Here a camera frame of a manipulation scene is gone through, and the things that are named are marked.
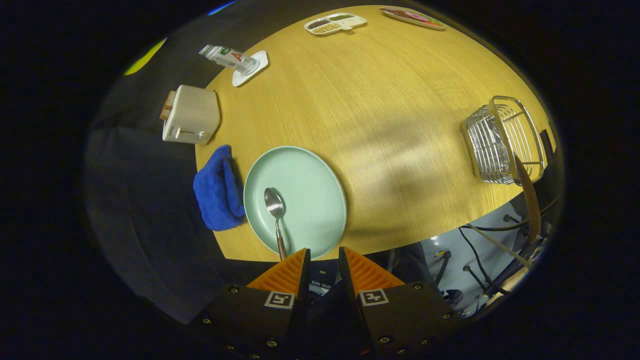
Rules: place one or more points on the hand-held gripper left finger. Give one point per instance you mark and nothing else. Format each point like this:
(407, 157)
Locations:
(302, 300)

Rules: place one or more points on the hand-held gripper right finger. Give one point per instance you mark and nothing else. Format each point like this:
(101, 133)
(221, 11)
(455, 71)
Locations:
(350, 295)

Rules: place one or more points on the pale green plate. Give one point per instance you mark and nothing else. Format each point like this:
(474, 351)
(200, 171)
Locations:
(310, 200)

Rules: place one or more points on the blue cloth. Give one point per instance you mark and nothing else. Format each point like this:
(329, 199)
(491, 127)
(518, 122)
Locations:
(217, 195)

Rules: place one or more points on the white toaster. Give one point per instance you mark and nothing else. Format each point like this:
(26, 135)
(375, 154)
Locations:
(192, 117)

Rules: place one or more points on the white coaster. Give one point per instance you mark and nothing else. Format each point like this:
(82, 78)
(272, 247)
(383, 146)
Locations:
(250, 75)

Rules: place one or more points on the toast slice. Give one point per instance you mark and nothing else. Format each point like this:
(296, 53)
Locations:
(167, 105)

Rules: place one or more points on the small plastic drink bottle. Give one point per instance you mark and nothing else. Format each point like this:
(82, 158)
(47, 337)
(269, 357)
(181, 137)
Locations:
(227, 57)

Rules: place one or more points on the white divided tray with beans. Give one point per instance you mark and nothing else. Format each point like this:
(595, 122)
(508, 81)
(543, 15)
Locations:
(332, 23)

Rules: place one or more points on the plate of mixed food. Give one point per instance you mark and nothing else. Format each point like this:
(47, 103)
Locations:
(412, 17)

